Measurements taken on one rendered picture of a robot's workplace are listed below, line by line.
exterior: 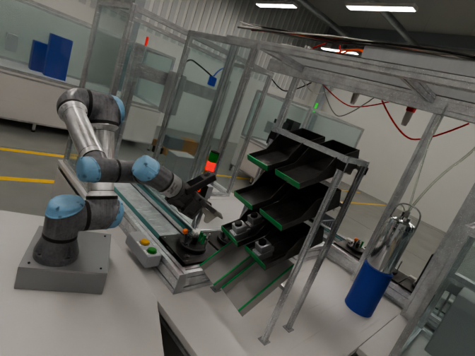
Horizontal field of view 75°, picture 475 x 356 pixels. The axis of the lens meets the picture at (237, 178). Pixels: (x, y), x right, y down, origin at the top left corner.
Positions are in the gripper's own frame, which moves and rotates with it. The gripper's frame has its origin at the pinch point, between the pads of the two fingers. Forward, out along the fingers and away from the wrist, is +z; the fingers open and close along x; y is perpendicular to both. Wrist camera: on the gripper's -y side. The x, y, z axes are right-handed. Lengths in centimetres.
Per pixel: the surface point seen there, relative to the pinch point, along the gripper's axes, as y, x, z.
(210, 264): 21.3, -5.6, 22.1
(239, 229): 0.5, 3.7, 12.2
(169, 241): 29.2, -32.1, 17.4
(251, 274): 11.8, 10.1, 28.1
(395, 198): -69, -3, 108
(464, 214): -78, 31, 110
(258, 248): 1.1, 15.1, 14.7
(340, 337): 12, 32, 81
